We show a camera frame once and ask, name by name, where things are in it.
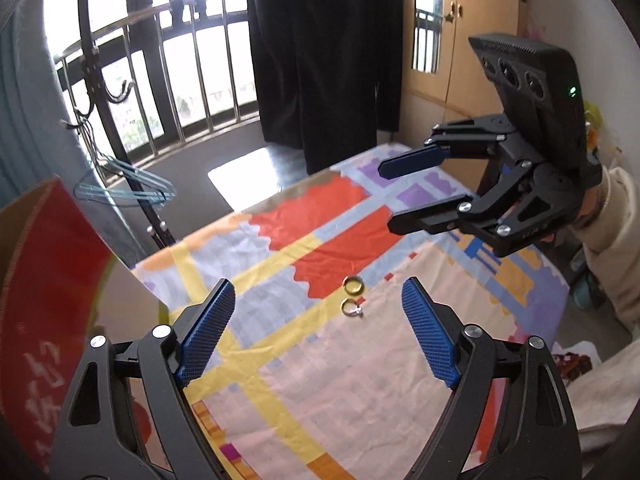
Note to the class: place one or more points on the colourful patterned tablecloth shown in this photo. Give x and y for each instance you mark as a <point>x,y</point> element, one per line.
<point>325,385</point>

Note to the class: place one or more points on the black coat rack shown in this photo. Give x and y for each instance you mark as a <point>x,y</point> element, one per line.
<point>100,90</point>

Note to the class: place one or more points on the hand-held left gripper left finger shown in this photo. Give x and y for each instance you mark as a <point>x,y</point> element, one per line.
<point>207,330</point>

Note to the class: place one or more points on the person's right forearm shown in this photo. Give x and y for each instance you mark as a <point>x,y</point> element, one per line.
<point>620,240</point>

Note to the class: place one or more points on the black clip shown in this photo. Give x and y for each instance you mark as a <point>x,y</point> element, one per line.
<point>176,7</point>
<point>200,2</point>

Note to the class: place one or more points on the red and white cardboard box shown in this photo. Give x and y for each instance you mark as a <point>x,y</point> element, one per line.
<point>45,270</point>

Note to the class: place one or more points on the black hanging coat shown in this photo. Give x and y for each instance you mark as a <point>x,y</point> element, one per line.
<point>320,60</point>

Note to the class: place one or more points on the white printed bag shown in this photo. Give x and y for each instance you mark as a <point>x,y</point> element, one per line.
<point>575,362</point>

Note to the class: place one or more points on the metal balcony railing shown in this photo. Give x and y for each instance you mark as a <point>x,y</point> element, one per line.
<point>150,12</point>

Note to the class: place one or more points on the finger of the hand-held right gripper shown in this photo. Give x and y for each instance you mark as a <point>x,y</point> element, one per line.
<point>430,217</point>
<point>415,160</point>

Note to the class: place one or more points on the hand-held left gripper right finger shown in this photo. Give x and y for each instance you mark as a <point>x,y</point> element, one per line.
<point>432,335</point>

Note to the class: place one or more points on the wooden wardrobe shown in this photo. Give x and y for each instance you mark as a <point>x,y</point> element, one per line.
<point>480,10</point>

